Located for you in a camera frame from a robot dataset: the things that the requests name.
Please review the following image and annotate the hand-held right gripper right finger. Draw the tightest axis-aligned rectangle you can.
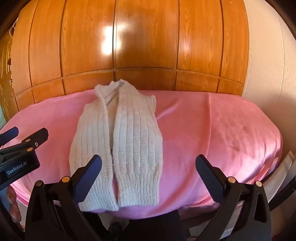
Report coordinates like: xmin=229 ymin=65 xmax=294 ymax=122
xmin=195 ymin=155 xmax=272 ymax=241

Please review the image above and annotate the person's left hand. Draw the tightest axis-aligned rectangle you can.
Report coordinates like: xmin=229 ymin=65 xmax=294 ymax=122
xmin=6 ymin=185 xmax=23 ymax=223

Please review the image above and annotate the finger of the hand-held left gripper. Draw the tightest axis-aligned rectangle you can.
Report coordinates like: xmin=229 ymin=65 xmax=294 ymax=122
xmin=0 ymin=126 xmax=19 ymax=147
xmin=0 ymin=128 xmax=49 ymax=163

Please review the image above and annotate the pink blanket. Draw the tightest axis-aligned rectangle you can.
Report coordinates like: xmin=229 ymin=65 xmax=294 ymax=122
xmin=3 ymin=90 xmax=284 ymax=219

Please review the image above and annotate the white knitted cardigan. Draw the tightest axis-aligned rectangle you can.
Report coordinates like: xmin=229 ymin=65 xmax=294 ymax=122
xmin=69 ymin=79 xmax=164 ymax=212

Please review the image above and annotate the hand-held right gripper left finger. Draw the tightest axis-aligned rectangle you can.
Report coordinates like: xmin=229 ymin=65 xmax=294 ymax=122
xmin=25 ymin=155 xmax=102 ymax=241

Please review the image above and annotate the wooden wardrobe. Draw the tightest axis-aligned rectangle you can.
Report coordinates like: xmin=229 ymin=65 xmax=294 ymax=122
xmin=10 ymin=0 xmax=250 ymax=114

